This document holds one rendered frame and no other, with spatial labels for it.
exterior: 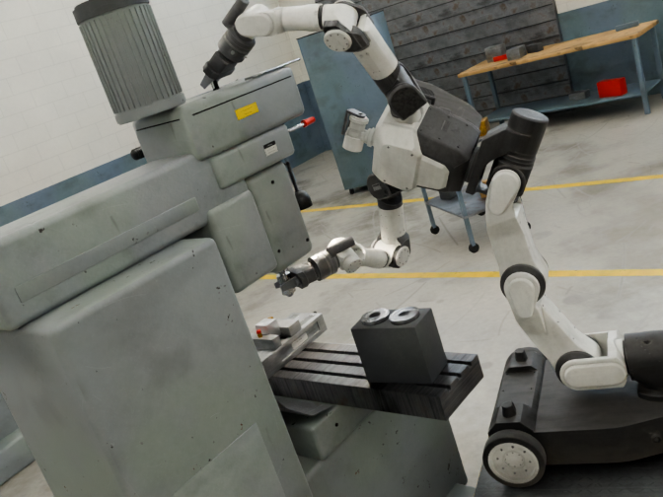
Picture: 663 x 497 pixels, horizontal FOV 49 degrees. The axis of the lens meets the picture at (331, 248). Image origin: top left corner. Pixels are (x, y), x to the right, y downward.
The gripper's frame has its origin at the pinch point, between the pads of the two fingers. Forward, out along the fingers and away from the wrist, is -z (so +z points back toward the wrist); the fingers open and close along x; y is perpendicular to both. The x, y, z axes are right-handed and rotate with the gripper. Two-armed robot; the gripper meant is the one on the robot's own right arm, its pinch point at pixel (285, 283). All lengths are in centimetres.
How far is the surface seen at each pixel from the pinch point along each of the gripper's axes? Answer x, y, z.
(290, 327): -10.6, 19.1, -0.7
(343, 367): 14.9, 29.5, 3.5
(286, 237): 10.0, -17.1, 2.2
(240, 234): 19.0, -26.4, -13.9
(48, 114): -717, -75, 31
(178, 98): 18, -68, -16
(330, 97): -534, 9, 302
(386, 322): 39.5, 10.9, 11.5
